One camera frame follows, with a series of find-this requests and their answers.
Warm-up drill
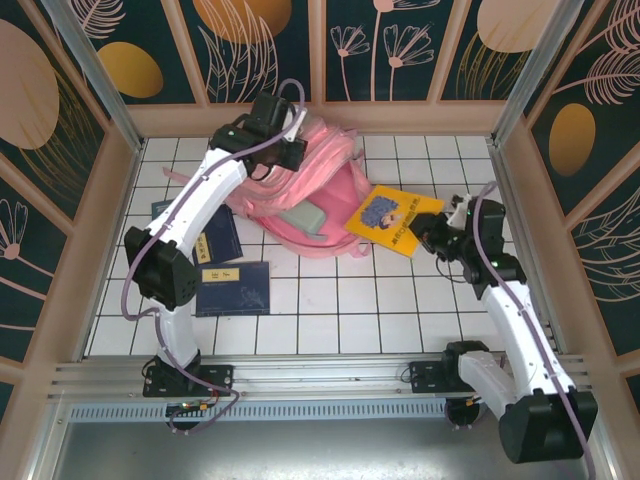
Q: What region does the yellow picture book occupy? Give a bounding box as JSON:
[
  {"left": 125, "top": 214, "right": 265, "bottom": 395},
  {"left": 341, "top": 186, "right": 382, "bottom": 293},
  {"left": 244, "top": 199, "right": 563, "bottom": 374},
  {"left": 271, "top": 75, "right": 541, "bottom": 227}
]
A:
[{"left": 344, "top": 184, "right": 446, "bottom": 259}]

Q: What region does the pink backpack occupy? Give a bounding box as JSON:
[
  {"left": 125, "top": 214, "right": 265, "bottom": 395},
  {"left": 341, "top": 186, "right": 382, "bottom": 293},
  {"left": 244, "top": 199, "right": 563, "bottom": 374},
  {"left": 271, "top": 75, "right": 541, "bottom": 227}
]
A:
[{"left": 162, "top": 117, "right": 374, "bottom": 260}]

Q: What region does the green pencil case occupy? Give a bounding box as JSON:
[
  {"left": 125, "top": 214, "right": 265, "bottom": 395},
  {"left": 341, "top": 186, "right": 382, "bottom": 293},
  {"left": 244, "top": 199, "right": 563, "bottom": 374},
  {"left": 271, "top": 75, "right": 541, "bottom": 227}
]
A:
[{"left": 277, "top": 202, "right": 326, "bottom": 239}]

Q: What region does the navy notebook with yellow strip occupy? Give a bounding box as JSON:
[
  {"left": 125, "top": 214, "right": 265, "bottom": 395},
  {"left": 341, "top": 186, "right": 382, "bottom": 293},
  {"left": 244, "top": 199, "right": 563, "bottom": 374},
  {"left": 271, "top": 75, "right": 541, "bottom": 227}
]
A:
[{"left": 192, "top": 207, "right": 244, "bottom": 264}]

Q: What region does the navy notebook with flower drawing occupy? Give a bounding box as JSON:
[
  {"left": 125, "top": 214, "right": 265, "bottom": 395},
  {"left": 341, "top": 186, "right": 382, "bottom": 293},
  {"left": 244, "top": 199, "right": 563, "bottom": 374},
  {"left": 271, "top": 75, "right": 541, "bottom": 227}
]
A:
[{"left": 195, "top": 260, "right": 271, "bottom": 316}]

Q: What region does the grey metal sheet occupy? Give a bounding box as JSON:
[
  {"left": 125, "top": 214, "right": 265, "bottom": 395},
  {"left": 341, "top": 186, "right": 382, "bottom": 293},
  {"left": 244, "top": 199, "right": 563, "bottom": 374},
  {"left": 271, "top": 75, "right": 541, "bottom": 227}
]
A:
[{"left": 47, "top": 419, "right": 599, "bottom": 480}]

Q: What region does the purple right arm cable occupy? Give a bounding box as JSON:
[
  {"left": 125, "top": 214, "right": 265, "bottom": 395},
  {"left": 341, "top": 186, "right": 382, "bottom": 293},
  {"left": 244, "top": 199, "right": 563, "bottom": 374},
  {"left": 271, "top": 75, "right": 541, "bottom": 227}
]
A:
[{"left": 469, "top": 180, "right": 599, "bottom": 480}]

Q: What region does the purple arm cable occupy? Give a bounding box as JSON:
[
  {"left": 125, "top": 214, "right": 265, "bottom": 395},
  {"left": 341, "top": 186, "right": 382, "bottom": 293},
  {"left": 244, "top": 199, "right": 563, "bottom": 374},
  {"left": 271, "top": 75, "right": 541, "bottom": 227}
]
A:
[
  {"left": 122, "top": 79, "right": 307, "bottom": 436},
  {"left": 469, "top": 180, "right": 599, "bottom": 480}
]

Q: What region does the aluminium side rail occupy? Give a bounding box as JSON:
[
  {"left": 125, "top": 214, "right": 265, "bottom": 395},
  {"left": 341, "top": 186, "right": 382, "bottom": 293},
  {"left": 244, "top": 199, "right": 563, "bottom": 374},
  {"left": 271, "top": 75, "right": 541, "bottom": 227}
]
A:
[{"left": 487, "top": 139, "right": 569, "bottom": 357}]

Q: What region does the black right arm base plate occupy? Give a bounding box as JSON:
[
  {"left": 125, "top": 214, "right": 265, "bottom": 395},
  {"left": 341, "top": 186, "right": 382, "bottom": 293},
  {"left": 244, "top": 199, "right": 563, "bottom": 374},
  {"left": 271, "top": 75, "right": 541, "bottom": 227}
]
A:
[{"left": 408, "top": 360, "right": 451, "bottom": 395}]

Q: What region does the aluminium corner post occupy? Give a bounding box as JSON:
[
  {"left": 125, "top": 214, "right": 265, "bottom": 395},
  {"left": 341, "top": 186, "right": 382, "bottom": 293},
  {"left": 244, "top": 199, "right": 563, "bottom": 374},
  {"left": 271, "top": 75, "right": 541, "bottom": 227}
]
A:
[
  {"left": 42, "top": 0, "right": 147, "bottom": 154},
  {"left": 489, "top": 0, "right": 586, "bottom": 146}
]

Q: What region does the long aluminium base rail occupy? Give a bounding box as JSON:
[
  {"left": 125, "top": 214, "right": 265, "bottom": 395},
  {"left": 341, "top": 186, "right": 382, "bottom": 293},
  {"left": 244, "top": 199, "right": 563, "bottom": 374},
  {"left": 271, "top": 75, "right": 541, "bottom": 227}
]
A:
[{"left": 47, "top": 353, "right": 595, "bottom": 401}]

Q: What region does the slotted grey cable duct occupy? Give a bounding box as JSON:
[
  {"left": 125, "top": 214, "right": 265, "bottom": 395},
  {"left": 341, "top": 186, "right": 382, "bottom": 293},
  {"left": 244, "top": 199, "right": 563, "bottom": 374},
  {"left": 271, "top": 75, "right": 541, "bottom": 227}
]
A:
[{"left": 67, "top": 402, "right": 584, "bottom": 425}]

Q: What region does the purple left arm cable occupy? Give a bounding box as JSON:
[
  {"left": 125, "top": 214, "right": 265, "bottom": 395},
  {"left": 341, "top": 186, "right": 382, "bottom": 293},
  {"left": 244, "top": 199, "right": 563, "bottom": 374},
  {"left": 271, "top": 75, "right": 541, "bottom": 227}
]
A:
[{"left": 122, "top": 79, "right": 307, "bottom": 436}]

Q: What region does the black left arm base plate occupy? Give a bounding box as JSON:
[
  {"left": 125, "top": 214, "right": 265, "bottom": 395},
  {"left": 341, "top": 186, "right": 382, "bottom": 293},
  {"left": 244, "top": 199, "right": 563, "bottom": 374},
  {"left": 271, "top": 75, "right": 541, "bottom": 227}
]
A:
[{"left": 143, "top": 363, "right": 236, "bottom": 399}]

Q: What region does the small circuit board with wires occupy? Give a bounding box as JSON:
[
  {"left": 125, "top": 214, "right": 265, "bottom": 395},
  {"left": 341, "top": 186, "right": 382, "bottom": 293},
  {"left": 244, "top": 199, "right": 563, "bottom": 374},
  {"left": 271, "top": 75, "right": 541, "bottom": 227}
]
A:
[{"left": 167, "top": 399, "right": 214, "bottom": 417}]

